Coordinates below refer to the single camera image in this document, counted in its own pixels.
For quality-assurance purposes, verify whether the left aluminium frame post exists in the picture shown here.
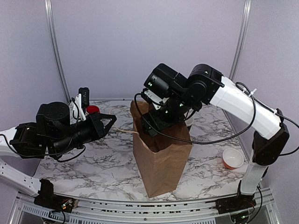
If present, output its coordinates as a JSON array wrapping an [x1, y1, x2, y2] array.
[[44, 0, 71, 103]]

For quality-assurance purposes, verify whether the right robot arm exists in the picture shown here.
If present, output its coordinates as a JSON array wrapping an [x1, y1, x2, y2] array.
[[141, 63, 290, 209]]

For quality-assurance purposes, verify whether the red cylindrical holder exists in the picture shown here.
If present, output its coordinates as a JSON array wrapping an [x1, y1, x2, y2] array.
[[86, 105, 100, 114]]

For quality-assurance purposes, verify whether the right aluminium frame post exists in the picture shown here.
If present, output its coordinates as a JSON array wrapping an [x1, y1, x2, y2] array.
[[227, 0, 252, 81]]

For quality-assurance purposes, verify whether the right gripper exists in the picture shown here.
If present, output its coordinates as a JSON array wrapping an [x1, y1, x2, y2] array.
[[140, 89, 195, 138]]

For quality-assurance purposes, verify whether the brown paper bag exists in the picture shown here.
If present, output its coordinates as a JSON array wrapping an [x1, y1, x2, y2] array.
[[130, 101, 192, 198]]

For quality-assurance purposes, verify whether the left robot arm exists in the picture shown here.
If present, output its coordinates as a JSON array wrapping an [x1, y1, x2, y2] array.
[[0, 102, 117, 211]]

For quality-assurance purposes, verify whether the orange white bowl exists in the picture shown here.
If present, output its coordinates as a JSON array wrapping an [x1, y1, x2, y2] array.
[[222, 148, 244, 169]]

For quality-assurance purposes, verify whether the aluminium frame post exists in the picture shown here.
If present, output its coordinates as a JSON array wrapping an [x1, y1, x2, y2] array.
[[227, 0, 252, 81], [44, 0, 71, 103]]

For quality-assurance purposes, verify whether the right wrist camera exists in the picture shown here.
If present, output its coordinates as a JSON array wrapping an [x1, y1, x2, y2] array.
[[143, 63, 187, 106]]

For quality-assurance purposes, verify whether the front aluminium rail base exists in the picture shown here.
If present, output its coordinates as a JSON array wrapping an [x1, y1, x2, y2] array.
[[8, 188, 281, 224]]

